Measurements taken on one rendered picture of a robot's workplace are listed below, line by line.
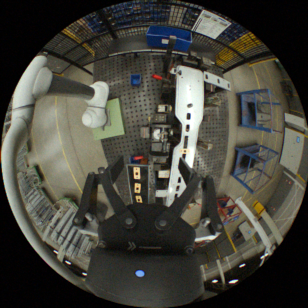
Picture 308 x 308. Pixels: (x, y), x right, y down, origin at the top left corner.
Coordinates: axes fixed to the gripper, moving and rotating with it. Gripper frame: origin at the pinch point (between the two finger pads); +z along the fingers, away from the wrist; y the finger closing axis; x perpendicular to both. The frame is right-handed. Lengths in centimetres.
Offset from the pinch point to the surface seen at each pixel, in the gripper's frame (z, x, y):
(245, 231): 43, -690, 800
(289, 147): 81, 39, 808
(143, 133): 38.7, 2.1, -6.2
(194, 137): 46, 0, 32
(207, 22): 14, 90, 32
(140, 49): 43, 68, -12
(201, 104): 46, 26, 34
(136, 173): 29.0, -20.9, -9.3
